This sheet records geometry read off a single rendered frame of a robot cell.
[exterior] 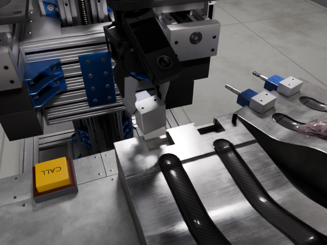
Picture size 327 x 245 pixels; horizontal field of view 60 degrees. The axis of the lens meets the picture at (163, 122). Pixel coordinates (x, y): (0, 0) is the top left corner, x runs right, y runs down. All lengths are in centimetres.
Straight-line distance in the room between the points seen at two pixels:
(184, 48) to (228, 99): 147
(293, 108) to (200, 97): 148
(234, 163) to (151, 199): 17
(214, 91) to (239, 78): 30
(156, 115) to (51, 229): 28
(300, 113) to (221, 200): 34
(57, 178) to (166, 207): 23
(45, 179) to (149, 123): 23
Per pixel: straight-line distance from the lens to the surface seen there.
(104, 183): 60
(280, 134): 65
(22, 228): 59
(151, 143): 57
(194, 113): 202
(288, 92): 77
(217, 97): 219
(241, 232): 44
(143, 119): 51
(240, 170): 52
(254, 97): 70
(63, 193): 60
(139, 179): 49
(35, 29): 91
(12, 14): 76
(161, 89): 52
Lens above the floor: 127
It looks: 41 degrees down
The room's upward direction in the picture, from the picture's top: straight up
